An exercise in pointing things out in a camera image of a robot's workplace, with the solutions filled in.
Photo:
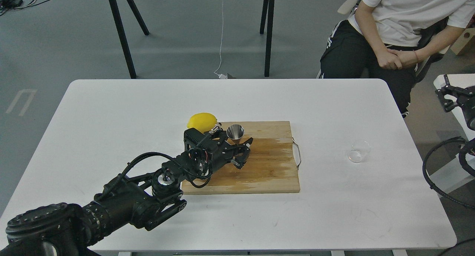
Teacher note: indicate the wooden cutting board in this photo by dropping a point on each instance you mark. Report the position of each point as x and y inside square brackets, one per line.
[270, 168]

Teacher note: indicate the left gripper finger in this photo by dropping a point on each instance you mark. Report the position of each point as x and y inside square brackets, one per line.
[240, 156]
[230, 147]

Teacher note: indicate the person's right hand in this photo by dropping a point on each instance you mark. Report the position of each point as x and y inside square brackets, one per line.
[387, 60]

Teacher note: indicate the person's left hand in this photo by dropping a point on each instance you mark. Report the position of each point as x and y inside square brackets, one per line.
[406, 58]

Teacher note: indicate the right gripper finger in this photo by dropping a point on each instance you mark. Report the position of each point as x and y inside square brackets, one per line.
[452, 93]

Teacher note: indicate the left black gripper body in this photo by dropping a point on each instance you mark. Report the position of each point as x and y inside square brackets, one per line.
[208, 152]

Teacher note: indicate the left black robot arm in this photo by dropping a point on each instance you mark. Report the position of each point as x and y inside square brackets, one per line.
[145, 194]

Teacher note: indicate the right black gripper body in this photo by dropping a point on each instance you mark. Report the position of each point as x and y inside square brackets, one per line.
[468, 111]

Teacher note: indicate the black metal table frame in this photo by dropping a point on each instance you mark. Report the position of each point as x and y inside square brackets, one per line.
[171, 28]

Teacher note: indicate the seated person white shirt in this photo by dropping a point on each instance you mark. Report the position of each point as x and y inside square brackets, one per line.
[423, 26]

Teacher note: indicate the yellow lemon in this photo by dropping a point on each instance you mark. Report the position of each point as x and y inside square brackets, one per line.
[203, 122]

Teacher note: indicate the small clear glass cup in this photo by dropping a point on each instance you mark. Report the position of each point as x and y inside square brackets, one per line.
[360, 149]

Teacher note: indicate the steel double jigger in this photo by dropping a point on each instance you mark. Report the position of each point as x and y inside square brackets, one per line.
[235, 132]

